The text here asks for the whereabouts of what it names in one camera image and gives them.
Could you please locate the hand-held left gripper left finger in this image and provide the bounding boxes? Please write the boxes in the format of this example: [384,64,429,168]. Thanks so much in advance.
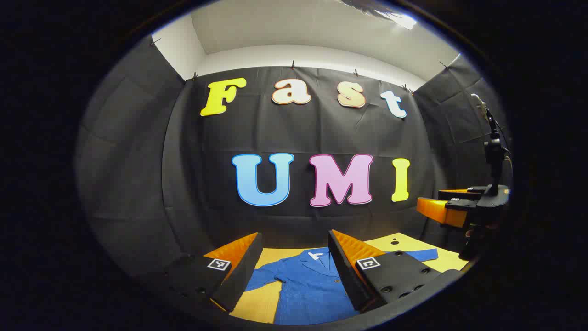
[166,232,263,313]

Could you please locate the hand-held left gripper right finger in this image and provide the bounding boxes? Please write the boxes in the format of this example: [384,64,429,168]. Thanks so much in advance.
[328,229,462,313]

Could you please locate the blue shirt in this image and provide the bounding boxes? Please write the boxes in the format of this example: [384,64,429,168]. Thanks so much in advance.
[243,247,439,325]

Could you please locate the black backdrop cloth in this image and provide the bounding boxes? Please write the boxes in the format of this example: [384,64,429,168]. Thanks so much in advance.
[76,36,513,281]

